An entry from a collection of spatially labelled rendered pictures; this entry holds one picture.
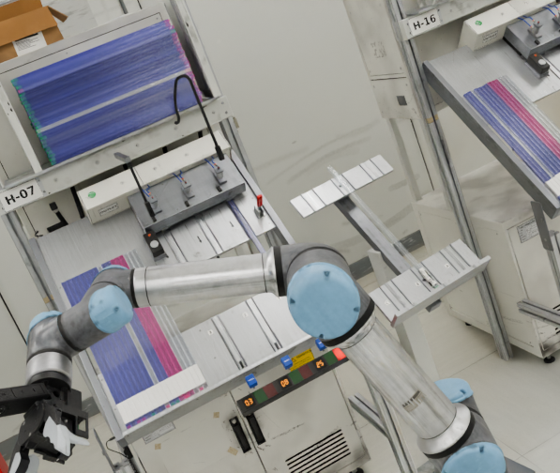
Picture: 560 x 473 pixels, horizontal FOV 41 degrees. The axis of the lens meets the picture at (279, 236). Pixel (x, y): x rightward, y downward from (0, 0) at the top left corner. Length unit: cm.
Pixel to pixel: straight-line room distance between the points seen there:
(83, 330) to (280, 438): 133
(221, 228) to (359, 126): 206
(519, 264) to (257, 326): 108
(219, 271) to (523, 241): 160
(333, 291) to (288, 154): 288
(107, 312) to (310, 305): 34
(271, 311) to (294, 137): 205
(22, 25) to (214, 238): 96
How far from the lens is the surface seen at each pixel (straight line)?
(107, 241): 233
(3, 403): 121
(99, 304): 129
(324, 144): 414
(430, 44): 291
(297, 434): 255
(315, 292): 122
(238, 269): 138
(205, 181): 233
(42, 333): 135
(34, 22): 267
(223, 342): 211
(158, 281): 140
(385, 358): 131
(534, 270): 283
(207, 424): 243
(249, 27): 401
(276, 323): 212
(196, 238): 228
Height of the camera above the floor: 158
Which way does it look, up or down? 16 degrees down
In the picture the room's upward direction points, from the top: 22 degrees counter-clockwise
